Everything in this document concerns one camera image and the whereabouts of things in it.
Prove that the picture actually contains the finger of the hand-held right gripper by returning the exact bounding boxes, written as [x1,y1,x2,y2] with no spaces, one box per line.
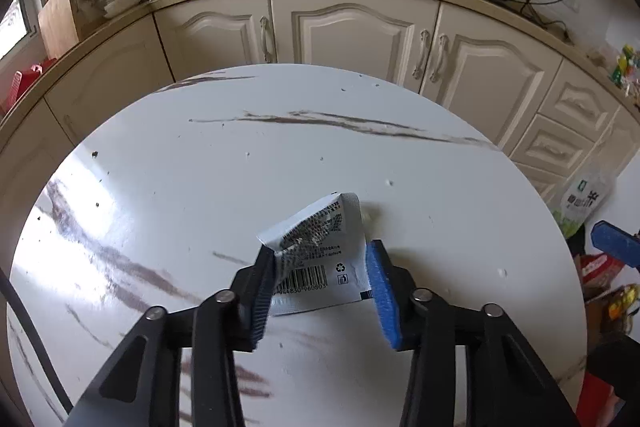
[590,221,640,269]
[586,336,640,400]

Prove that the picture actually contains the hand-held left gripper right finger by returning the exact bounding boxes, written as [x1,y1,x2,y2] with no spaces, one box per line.
[365,239,583,427]

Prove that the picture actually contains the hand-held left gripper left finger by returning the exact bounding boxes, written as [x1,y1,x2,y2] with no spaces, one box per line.
[65,244,278,427]

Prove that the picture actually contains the white printed sachet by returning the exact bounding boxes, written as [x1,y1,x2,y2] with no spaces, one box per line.
[256,192,373,318]

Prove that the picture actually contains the red snack package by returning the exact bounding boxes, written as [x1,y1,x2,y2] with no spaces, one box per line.
[575,254,623,303]

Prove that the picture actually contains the red plastic item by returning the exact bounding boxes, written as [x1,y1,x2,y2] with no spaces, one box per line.
[575,372,626,427]

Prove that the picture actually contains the white green rice bag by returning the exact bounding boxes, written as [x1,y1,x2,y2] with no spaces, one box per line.
[552,172,616,240]

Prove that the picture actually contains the colourful snack bag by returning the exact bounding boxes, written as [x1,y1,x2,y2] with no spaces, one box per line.
[600,284,640,333]

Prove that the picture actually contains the cluster of condiment bottles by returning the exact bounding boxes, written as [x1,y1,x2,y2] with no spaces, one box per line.
[611,44,640,100]

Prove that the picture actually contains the cream base cabinets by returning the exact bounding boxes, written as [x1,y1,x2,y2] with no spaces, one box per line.
[0,0,640,218]

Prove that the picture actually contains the red plastic basket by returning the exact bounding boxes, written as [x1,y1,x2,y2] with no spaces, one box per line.
[0,64,56,115]

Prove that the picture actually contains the wooden cutting board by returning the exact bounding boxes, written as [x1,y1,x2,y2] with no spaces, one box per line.
[37,0,81,60]

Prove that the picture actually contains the sliding glass window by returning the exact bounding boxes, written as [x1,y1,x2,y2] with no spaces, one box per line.
[0,0,28,62]

